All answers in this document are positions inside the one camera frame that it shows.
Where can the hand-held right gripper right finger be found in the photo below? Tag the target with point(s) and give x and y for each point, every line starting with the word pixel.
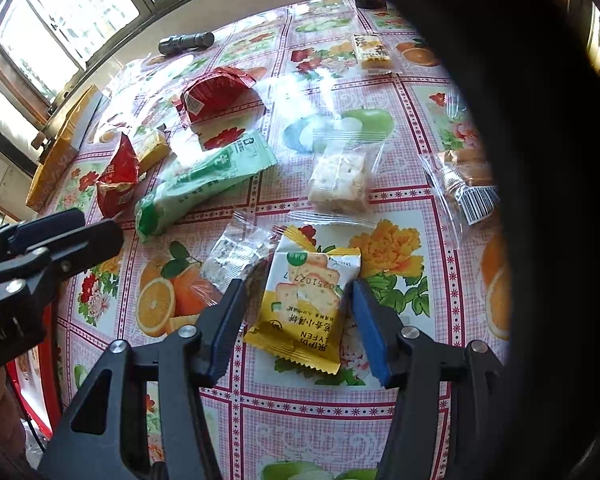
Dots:
pixel 372 332

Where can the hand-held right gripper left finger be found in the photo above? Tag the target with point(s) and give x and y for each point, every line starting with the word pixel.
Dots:
pixel 227 332

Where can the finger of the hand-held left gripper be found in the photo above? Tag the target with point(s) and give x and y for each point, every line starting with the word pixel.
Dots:
pixel 50 225
pixel 90 245

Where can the red tray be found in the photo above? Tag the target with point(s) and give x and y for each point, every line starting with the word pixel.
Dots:
pixel 40 400

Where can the small red snack packet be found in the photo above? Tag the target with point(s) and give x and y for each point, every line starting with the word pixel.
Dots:
pixel 116 180

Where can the yellow cracker packet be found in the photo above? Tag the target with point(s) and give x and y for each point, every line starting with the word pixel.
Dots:
pixel 300 310

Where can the clear speckled snack packet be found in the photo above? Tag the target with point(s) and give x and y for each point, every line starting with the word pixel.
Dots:
pixel 235 255

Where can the small yellow cake packet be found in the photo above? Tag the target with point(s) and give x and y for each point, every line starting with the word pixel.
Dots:
pixel 152 149

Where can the long green snack packet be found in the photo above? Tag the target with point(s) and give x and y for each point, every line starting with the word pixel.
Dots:
pixel 195 190

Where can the clear white nougat packet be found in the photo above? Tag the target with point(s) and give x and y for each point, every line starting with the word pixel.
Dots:
pixel 340 180

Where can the clear waffle packet with barcode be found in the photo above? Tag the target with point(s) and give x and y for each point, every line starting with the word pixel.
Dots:
pixel 462 180

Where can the large red snack packet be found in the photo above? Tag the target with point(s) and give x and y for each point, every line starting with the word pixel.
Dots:
pixel 215 97

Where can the yellow cardboard box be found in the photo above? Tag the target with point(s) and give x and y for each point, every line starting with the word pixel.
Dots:
pixel 60 155

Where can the floral fruit print tablecloth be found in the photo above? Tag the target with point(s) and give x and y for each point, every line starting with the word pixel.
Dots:
pixel 410 125

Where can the black flashlight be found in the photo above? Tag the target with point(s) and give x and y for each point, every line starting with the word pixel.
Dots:
pixel 187 42

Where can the window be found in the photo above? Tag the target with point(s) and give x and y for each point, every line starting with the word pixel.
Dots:
pixel 80 0

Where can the small orange snack packet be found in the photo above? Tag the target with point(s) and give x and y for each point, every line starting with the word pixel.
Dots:
pixel 372 50

